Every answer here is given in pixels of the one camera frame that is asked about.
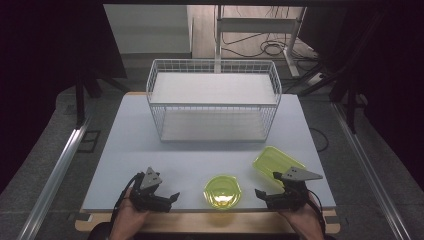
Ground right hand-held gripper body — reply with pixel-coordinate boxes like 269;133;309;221
266;166;324;212

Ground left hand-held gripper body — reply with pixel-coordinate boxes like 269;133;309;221
128;166;173;214

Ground rectangular green plastic container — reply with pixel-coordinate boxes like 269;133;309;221
252;145;307;188

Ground round green plastic bowl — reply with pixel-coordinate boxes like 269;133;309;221
203;174;243;210

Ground white wire shelf rack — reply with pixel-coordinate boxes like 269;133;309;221
145;58;283;144

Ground person's right hand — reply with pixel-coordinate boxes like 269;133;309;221
279;193;326;240

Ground person's left hand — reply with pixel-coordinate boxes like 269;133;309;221
109;190;151;240

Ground white power strip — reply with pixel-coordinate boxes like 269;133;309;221
304;70;327;88

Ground black metal stand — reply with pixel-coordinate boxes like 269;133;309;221
297;8;389;135
73;64;132;130

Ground dark curtain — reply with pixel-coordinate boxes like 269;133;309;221
0;0;128;196
299;4;424;193

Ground white cabinet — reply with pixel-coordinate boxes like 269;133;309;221
103;3;195;60

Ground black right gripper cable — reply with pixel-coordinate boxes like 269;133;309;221
307;189;327;234

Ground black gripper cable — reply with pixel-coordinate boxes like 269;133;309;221
109;171;146;231
307;189;327;234

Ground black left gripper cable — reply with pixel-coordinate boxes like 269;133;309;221
109;171;146;231

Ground black floor cable loop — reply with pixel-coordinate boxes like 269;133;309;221
309;127;331;154

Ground aluminium floor rail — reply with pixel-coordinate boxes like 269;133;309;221
330;100;414;240
15;114;94;240

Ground tangled black floor cables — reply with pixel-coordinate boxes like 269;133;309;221
221;5;319;62

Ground white desk frame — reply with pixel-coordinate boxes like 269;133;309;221
214;4;308;78

